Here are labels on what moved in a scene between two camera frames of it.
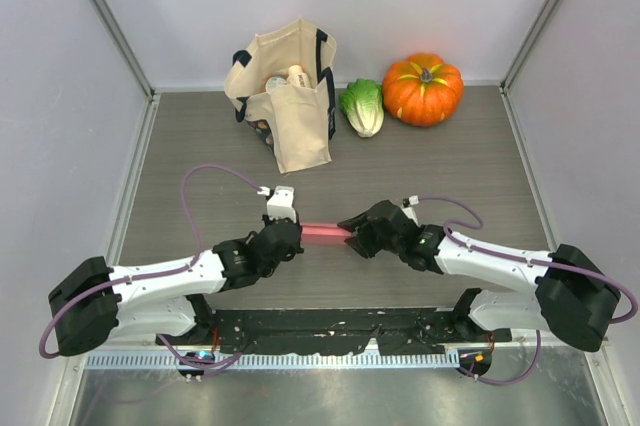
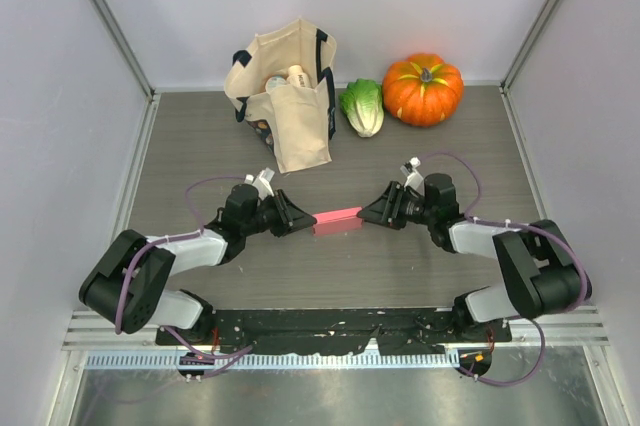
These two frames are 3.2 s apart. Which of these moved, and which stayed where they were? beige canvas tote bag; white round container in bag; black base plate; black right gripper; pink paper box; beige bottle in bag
Moved: black right gripper; pink paper box
Stayed: white round container in bag; black base plate; beige bottle in bag; beige canvas tote bag
